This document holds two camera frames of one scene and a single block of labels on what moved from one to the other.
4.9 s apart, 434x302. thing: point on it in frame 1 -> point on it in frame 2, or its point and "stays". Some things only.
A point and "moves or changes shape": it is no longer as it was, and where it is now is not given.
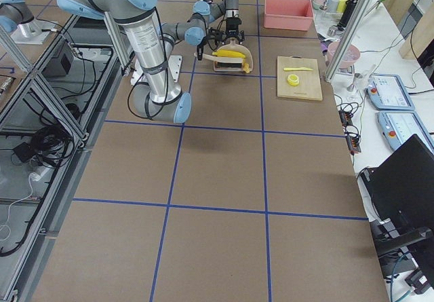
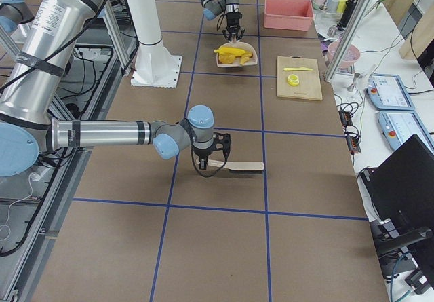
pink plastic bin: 286,13 stays
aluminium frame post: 354,27 stays
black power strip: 350,134 stays
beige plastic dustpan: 232,46 moves or changes shape
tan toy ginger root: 246,68 -> 245,58
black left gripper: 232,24 stays
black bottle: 347,11 stays
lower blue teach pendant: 397,127 stays
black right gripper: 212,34 -> 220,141
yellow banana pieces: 225,53 moves or changes shape
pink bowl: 351,55 stays
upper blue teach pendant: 388,92 stays
